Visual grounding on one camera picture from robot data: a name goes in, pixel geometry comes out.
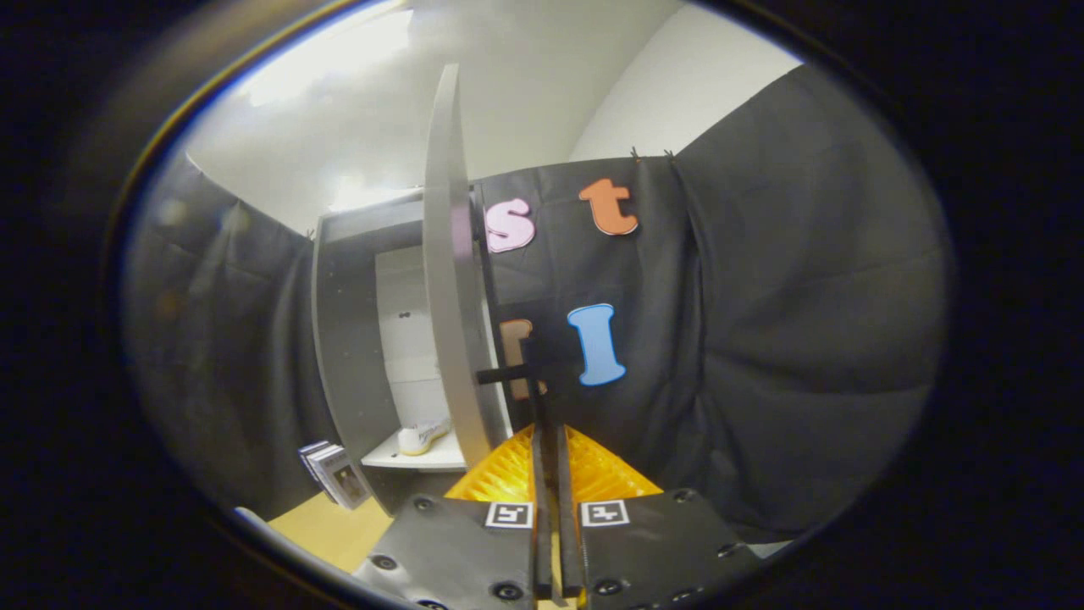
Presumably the white lace-up shoe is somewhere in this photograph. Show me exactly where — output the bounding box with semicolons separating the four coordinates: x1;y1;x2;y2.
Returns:
397;419;452;457

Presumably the black backdrop cloth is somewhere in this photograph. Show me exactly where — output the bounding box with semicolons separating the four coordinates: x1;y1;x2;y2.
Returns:
123;64;954;543

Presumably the white shoe cabinet door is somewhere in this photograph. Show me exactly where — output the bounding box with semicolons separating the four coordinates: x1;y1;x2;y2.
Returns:
422;64;509;471

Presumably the grey shoe cabinet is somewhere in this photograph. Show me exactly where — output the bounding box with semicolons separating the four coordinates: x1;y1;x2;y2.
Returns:
310;188;513;518

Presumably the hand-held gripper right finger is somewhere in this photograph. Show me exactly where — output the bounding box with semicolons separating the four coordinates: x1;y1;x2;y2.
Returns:
542;339;760;609

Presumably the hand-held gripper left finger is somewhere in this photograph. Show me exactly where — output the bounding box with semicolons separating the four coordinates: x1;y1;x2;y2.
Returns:
351;337;553;607

